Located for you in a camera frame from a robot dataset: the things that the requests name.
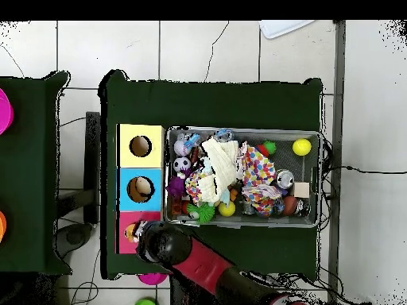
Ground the yellow ball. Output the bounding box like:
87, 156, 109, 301
292, 138, 312, 156
218, 200, 237, 218

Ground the clear mesh bin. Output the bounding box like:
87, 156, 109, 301
163, 126, 323, 229

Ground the black cable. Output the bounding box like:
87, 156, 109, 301
320, 164, 407, 175

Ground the large colourful dotted cloth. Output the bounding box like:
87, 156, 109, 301
239, 142, 277, 187

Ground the cream quilted cloth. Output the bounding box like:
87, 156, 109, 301
196, 137, 240, 206

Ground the black silver drink can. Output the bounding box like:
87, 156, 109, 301
275, 169, 295, 190

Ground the brown toy football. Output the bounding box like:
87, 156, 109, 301
281, 195, 299, 217

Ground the small colourful dotted cloth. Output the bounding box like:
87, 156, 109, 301
184, 169, 206, 204

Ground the pink bowl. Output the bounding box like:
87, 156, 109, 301
138, 272, 169, 286
0, 87, 15, 136

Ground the tan plush monkey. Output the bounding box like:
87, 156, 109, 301
123, 222, 138, 244

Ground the dark green table cloth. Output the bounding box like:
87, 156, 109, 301
0, 70, 73, 276
97, 68, 324, 280

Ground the pale patterned cloth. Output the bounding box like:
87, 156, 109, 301
241, 184, 283, 218

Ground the multicolour spiky caterpillar toy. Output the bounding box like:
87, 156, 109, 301
255, 140, 277, 158

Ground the orange bowl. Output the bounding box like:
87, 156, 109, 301
0, 210, 8, 244

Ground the wooden box with three holes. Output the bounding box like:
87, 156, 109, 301
114, 122, 166, 255

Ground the pale wooden block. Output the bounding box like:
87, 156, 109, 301
293, 181, 311, 199

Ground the plain green spiky ball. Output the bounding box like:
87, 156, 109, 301
186, 202, 216, 225

